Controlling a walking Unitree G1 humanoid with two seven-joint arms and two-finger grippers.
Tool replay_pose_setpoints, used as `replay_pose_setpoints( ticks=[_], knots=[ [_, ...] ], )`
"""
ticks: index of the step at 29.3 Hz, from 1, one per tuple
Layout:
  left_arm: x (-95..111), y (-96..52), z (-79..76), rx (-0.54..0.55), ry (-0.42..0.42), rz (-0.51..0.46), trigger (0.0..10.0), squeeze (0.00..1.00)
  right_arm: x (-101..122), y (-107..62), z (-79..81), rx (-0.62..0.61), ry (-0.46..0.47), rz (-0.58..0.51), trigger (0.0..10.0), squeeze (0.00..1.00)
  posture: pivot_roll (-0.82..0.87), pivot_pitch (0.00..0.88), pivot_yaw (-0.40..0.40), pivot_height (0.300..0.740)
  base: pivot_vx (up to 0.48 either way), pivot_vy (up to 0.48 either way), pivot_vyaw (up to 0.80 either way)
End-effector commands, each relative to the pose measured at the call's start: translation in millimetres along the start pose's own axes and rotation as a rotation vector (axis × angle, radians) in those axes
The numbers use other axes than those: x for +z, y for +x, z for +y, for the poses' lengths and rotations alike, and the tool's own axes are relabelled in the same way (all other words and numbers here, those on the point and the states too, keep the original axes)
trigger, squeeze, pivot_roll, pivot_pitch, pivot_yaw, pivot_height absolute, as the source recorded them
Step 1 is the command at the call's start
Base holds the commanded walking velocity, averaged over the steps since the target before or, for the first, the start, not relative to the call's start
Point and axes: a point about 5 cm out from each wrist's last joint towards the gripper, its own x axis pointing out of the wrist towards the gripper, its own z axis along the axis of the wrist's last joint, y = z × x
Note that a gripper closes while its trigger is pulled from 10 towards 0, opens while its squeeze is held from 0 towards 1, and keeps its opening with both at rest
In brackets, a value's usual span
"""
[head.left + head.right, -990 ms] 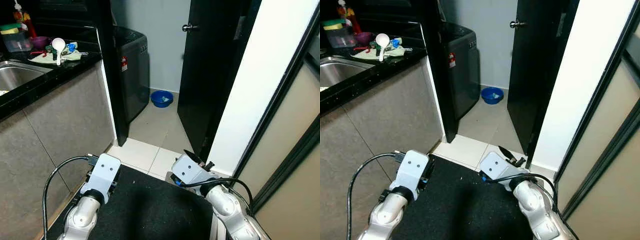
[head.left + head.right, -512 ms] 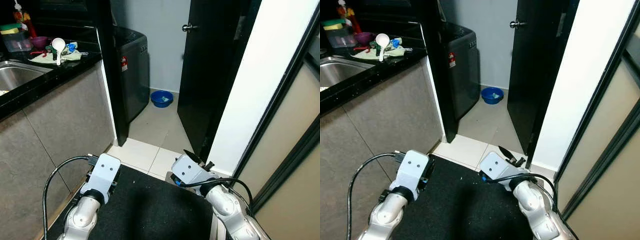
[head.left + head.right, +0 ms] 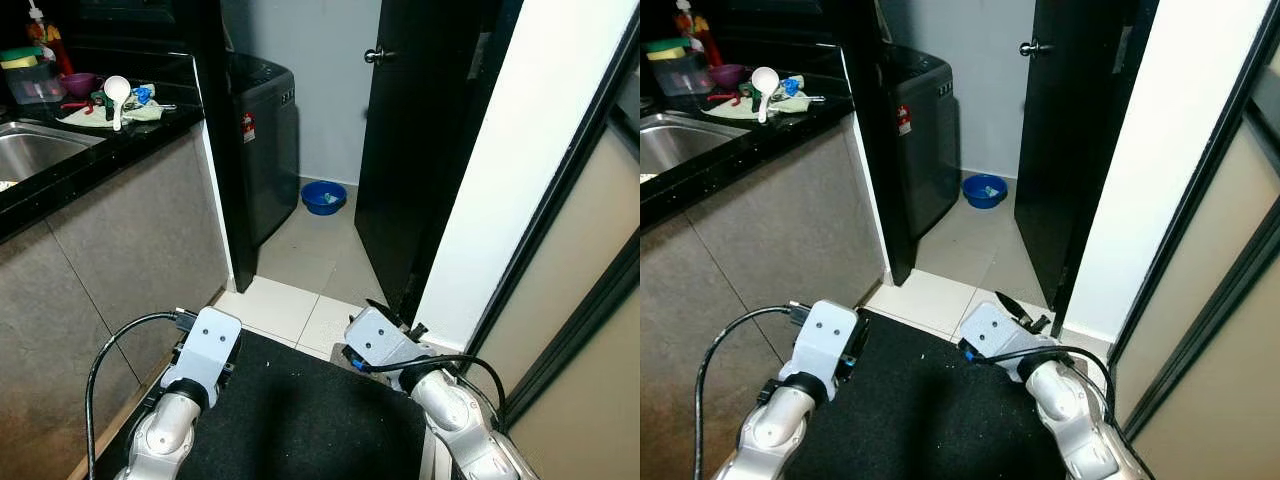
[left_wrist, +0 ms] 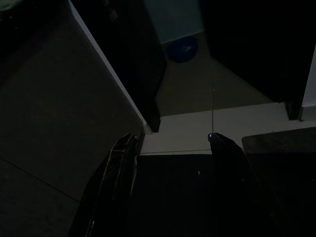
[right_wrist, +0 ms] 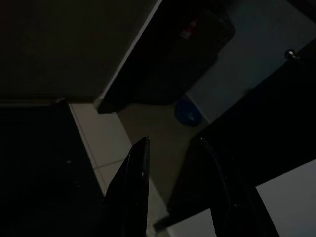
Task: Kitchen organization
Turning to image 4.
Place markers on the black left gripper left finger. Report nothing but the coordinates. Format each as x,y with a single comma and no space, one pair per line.
111,187

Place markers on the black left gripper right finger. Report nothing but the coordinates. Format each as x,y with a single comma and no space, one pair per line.
237,187

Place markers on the dark floor mat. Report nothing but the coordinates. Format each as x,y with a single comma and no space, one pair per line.
279,140

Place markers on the dark cabinet with white side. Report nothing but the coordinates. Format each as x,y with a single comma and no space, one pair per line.
259,49

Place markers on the blue round lid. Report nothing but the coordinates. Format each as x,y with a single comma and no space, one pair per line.
183,50

